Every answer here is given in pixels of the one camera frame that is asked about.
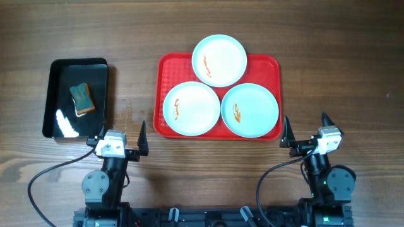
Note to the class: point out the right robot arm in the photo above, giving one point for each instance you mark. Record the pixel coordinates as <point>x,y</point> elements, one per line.
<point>331,186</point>

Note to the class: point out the red plastic serving tray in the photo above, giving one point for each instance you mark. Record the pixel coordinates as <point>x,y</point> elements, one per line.
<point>176,67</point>

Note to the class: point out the green orange sponge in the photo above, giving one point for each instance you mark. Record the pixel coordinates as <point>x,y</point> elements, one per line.
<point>82,99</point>

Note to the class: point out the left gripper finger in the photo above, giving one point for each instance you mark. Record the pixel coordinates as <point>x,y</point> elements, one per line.
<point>142,143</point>
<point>102,132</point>

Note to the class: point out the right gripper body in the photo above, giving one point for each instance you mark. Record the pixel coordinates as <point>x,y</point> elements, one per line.
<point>303,148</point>

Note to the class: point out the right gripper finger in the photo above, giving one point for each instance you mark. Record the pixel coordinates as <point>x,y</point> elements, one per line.
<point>329,128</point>
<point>288,139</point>

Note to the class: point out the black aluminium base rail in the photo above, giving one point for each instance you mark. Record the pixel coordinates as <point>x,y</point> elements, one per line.
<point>245,216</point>

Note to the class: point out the light blue plate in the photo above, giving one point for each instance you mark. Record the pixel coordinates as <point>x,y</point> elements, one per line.
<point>219,60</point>
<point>191,108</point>
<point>249,110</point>

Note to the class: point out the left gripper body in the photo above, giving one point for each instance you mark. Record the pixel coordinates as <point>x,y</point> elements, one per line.
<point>131,154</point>

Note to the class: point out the black water tray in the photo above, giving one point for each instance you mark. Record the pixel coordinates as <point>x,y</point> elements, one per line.
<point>60,117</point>

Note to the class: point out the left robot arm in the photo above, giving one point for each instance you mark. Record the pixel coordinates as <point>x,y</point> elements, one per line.
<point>103,188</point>

